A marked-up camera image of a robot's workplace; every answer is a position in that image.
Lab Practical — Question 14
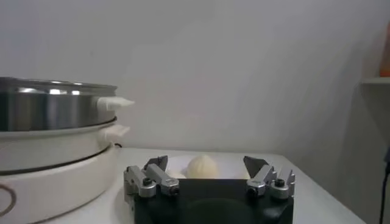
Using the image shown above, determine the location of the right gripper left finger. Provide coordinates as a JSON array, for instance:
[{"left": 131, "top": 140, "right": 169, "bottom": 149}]
[{"left": 123, "top": 155, "right": 180, "bottom": 198}]

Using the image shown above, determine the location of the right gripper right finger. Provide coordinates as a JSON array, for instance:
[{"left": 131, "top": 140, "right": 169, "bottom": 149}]
[{"left": 243, "top": 155, "right": 296, "bottom": 200}]

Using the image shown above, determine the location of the white steamed baozi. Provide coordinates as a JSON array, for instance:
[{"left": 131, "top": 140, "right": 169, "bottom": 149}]
[{"left": 186, "top": 154, "right": 219, "bottom": 180}]

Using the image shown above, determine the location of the white round plate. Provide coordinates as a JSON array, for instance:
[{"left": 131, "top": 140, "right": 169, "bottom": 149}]
[{"left": 166, "top": 153, "right": 252, "bottom": 180}]

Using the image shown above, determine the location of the white electric cooker base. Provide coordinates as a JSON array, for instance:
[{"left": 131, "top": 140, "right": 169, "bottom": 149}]
[{"left": 0, "top": 120, "right": 132, "bottom": 224}]

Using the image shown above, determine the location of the black cable with plug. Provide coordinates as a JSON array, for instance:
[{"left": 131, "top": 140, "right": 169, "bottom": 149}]
[{"left": 378, "top": 145, "right": 390, "bottom": 224}]

